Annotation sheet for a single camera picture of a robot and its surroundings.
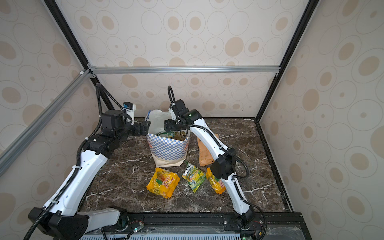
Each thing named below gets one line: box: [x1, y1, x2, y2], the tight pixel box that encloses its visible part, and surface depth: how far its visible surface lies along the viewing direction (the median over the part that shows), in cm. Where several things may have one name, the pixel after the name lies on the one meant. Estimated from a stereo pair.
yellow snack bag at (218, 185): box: [206, 167, 227, 195], surface depth 83 cm
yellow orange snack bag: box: [146, 167, 181, 199], surface depth 83 cm
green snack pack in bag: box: [157, 131, 176, 138], surface depth 99 cm
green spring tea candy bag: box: [182, 161, 206, 193], surface depth 86 cm
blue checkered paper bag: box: [145, 109, 191, 167], surface depth 84 cm
